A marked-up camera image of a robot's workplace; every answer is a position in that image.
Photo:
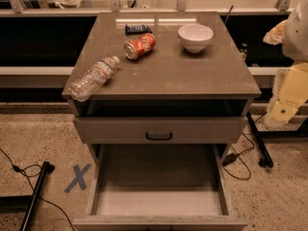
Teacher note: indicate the black antenna rod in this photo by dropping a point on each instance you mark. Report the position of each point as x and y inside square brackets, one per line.
[228, 14]

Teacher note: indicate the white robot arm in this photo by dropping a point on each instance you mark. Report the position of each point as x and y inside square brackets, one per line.
[295, 38]

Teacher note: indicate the grey drawer cabinet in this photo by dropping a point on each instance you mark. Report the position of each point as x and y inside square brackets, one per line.
[169, 81]

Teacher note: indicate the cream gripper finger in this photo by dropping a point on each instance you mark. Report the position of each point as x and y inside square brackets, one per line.
[289, 93]

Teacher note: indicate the orange soda can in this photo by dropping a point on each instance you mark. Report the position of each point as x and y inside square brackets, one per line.
[140, 46]

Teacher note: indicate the black drawer handle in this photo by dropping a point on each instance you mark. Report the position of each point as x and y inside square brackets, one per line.
[151, 137]

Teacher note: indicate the white ceramic bowl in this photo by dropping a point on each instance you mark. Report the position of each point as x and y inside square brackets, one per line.
[195, 37]

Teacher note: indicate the open grey middle drawer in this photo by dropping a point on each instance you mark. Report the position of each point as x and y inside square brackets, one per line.
[158, 187]

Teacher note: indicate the blue snack wrapper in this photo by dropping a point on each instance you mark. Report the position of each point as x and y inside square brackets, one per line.
[136, 29]

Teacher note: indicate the black stand leg left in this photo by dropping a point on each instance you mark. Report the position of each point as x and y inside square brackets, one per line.
[44, 170]

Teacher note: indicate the clear plastic water bottle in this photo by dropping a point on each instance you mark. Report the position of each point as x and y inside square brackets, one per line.
[93, 79]

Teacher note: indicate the closed grey top drawer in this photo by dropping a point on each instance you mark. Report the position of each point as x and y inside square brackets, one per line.
[185, 130]

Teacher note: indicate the black stand leg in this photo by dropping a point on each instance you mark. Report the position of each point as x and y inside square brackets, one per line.
[44, 170]
[266, 160]

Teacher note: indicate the black stand leg right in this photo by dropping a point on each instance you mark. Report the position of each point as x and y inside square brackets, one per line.
[266, 160]

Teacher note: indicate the blue tape cross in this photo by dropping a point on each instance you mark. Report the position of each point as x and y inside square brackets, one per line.
[78, 180]

